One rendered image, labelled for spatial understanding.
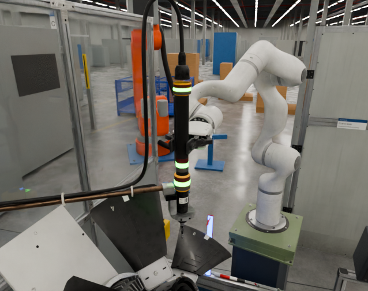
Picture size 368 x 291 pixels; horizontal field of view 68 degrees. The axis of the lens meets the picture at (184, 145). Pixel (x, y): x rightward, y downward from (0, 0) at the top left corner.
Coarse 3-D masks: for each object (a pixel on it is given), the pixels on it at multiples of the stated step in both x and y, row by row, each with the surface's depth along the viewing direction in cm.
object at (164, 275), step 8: (152, 264) 80; (160, 264) 80; (168, 264) 80; (144, 272) 79; (152, 272) 79; (160, 272) 79; (168, 272) 80; (144, 280) 79; (152, 280) 79; (160, 280) 79; (152, 288) 78
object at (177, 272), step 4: (172, 268) 89; (176, 268) 89; (176, 272) 88; (180, 272) 88; (184, 272) 88; (188, 272) 88; (176, 276) 86; (188, 276) 86; (192, 276) 86; (196, 276) 87; (168, 280) 84; (196, 280) 85
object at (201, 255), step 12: (180, 228) 108; (192, 228) 109; (180, 240) 102; (192, 240) 103; (204, 240) 105; (180, 252) 96; (192, 252) 97; (204, 252) 98; (216, 252) 100; (228, 252) 104; (180, 264) 91; (192, 264) 91; (204, 264) 92; (216, 264) 94
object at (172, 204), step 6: (168, 186) 72; (168, 192) 72; (174, 192) 72; (168, 198) 72; (174, 198) 72; (168, 204) 75; (174, 204) 74; (168, 210) 76; (174, 210) 74; (192, 210) 77; (174, 216) 74; (180, 216) 74; (186, 216) 74; (192, 216) 75
